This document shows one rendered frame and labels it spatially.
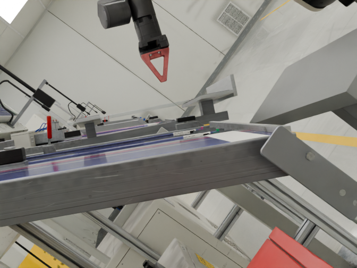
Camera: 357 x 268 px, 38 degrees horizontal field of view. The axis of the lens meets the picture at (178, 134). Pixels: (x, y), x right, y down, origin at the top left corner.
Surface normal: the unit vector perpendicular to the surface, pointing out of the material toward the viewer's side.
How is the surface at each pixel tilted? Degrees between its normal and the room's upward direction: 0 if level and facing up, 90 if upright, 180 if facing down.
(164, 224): 90
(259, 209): 90
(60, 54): 90
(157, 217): 90
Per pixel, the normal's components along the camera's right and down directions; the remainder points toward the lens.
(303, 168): 0.11, 0.04
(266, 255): -0.80, -0.58
